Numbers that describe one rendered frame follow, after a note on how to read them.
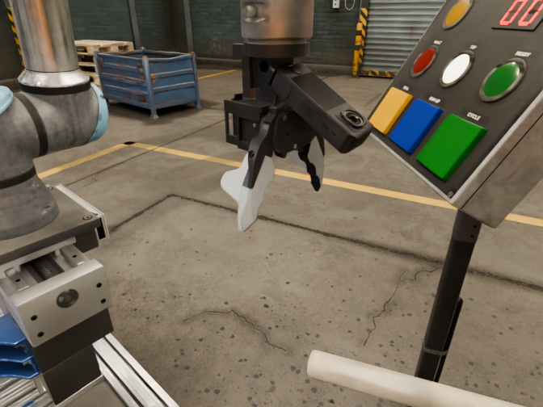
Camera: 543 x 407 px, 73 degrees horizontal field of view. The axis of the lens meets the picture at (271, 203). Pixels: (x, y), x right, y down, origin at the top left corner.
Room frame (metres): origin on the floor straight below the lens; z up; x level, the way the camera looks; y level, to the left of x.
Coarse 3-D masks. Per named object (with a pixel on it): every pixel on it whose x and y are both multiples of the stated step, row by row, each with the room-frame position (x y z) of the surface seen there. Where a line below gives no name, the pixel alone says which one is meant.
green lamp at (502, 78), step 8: (512, 64) 0.47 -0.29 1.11; (496, 72) 0.48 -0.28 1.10; (504, 72) 0.47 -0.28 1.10; (512, 72) 0.45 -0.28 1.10; (488, 80) 0.48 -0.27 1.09; (496, 80) 0.47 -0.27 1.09; (504, 80) 0.46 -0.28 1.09; (512, 80) 0.45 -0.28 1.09; (488, 88) 0.47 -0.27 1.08; (496, 88) 0.46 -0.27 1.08; (504, 88) 0.45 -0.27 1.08
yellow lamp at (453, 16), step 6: (462, 0) 0.68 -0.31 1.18; (468, 0) 0.66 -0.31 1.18; (456, 6) 0.68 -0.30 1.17; (462, 6) 0.66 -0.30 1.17; (450, 12) 0.69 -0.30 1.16; (456, 12) 0.67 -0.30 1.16; (462, 12) 0.65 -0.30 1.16; (450, 18) 0.67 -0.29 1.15; (456, 18) 0.66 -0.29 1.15; (450, 24) 0.66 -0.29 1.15
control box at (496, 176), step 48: (480, 0) 0.63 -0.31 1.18; (528, 0) 0.52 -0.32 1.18; (432, 48) 0.66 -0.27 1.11; (480, 48) 0.55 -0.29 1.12; (528, 48) 0.46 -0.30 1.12; (384, 96) 0.71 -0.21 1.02; (432, 96) 0.57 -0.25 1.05; (480, 96) 0.47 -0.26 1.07; (528, 96) 0.41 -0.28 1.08; (384, 144) 0.60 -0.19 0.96; (480, 144) 0.42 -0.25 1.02; (528, 144) 0.40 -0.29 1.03; (480, 192) 0.39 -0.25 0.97
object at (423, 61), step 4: (424, 52) 0.68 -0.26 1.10; (428, 52) 0.66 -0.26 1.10; (432, 52) 0.65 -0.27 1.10; (420, 56) 0.68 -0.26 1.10; (424, 56) 0.67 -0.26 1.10; (428, 56) 0.66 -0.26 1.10; (432, 56) 0.65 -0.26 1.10; (420, 60) 0.67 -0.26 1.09; (424, 60) 0.66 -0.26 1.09; (428, 60) 0.65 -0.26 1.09; (416, 64) 0.68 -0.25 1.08; (420, 64) 0.66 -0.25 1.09; (424, 64) 0.65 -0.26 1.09; (416, 68) 0.67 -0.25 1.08; (420, 68) 0.65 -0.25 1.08; (424, 68) 0.64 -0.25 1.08; (416, 72) 0.66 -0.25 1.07
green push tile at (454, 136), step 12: (444, 120) 0.49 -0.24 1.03; (456, 120) 0.47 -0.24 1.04; (444, 132) 0.48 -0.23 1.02; (456, 132) 0.46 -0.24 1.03; (468, 132) 0.44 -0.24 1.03; (480, 132) 0.42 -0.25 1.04; (432, 144) 0.48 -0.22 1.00; (444, 144) 0.46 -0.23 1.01; (456, 144) 0.44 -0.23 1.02; (468, 144) 0.43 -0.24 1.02; (420, 156) 0.49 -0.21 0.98; (432, 156) 0.46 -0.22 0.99; (444, 156) 0.44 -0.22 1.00; (456, 156) 0.43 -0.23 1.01; (432, 168) 0.45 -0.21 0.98; (444, 168) 0.43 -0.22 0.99; (456, 168) 0.42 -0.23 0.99; (444, 180) 0.42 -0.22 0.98
